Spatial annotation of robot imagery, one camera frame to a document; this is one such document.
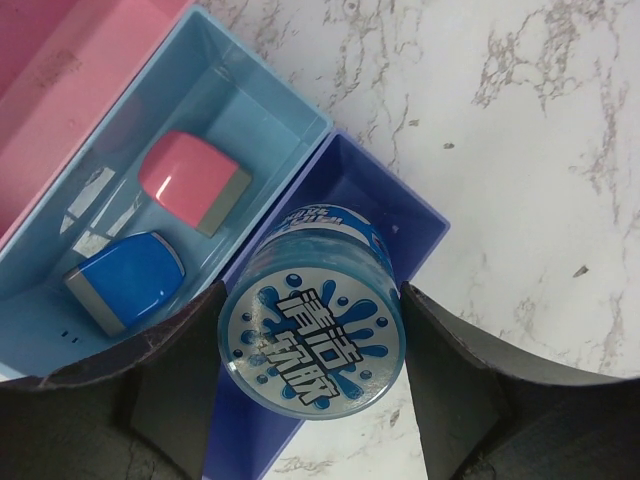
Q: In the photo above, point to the blue round cleaning gel jar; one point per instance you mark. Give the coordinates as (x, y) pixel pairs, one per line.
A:
(312, 329)

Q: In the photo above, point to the light blue drawer box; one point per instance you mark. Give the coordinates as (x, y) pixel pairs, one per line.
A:
(154, 204)

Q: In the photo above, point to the pink plastic drawer box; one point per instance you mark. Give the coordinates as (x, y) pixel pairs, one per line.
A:
(63, 66)

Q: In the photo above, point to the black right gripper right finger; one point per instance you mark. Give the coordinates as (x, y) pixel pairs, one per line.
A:
(487, 409)

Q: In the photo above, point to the pink and grey eraser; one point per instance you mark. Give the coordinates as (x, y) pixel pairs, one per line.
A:
(193, 180)

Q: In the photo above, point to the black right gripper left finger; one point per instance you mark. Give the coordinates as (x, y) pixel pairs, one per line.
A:
(138, 410)

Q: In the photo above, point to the blue and grey eraser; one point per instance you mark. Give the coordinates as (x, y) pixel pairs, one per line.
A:
(127, 281)

